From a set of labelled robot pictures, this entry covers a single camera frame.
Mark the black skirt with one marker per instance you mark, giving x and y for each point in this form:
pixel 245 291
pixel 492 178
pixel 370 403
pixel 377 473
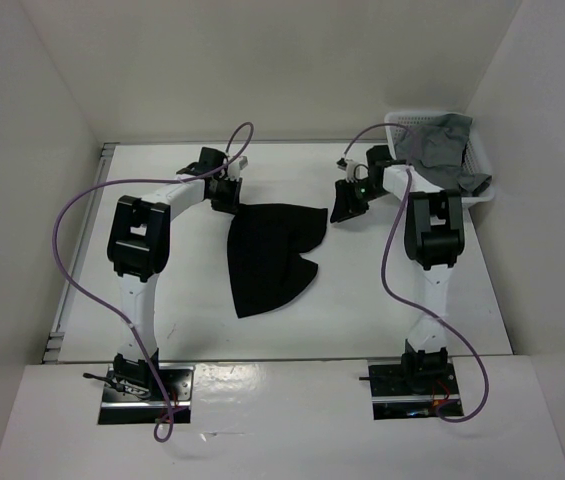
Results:
pixel 265 248

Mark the grey skirt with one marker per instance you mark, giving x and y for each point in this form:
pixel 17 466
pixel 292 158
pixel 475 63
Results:
pixel 440 145

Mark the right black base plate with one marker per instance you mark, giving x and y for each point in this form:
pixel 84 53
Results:
pixel 394 397

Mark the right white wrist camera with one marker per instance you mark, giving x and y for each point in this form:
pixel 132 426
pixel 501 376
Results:
pixel 351 169

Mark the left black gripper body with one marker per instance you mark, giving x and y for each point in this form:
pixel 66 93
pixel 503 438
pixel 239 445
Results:
pixel 226 195

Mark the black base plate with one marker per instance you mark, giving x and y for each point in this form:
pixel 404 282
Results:
pixel 394 397
pixel 127 404

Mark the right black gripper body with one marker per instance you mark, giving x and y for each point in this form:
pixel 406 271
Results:
pixel 361 191

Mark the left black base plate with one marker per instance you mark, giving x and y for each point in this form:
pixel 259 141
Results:
pixel 127 404

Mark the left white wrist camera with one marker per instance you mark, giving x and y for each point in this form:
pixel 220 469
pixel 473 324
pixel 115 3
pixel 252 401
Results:
pixel 233 171

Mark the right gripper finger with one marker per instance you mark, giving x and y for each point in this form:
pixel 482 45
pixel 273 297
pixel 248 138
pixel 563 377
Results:
pixel 351 211
pixel 340 211

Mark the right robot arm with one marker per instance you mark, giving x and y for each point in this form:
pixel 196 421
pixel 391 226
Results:
pixel 433 240

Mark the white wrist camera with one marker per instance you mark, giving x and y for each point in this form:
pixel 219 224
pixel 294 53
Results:
pixel 351 169
pixel 233 171

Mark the white plastic basket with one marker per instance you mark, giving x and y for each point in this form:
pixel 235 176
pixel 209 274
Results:
pixel 475 159

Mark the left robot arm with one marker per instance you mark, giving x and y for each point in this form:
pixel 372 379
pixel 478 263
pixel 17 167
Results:
pixel 139 249

